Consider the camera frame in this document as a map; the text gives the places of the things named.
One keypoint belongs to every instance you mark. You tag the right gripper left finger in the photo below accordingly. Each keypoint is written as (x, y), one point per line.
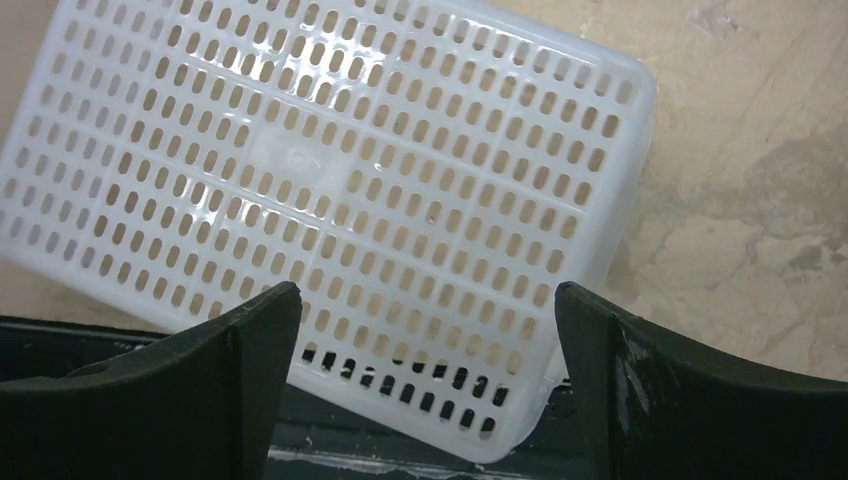
(89, 402)

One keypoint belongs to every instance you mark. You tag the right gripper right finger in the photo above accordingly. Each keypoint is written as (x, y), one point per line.
(655, 404)

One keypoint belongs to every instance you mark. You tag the white plastic tray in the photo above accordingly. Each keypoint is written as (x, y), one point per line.
(427, 172)

